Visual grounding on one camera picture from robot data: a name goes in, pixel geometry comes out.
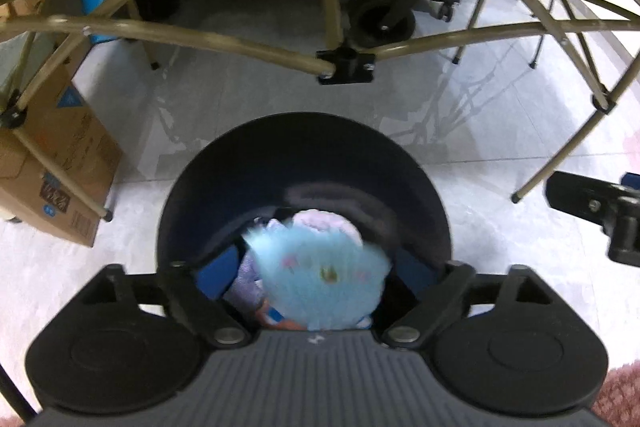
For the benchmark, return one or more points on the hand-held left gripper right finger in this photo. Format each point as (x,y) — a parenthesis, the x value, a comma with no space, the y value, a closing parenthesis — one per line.
(407,277)

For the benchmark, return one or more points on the pink fuzzy clothing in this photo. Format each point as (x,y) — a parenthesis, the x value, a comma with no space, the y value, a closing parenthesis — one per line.
(620,397)

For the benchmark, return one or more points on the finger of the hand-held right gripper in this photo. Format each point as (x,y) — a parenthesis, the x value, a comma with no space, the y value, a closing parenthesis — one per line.
(580,199)
(631,181)

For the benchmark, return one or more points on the blue plush toy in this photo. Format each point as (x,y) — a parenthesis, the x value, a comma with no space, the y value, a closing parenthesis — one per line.
(320,277)

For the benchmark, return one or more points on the pink fluffy cloth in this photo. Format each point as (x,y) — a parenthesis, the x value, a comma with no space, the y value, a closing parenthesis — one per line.
(330,224)

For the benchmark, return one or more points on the brown cardboard box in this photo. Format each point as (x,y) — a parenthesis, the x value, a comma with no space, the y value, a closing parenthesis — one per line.
(55,157)

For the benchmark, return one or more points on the black trash bin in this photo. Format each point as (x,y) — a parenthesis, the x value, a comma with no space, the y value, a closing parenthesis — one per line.
(300,162)

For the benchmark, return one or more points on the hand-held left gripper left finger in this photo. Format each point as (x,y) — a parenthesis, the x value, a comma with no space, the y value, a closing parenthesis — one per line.
(217,272)

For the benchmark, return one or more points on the olive folding table frame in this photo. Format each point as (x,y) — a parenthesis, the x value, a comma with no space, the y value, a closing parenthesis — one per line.
(345,67)

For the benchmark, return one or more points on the purple woven cloth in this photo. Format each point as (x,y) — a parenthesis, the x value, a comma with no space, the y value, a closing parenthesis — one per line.
(245,282)

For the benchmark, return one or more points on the black caster wheel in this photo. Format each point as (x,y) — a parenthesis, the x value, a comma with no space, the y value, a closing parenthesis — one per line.
(382,19)

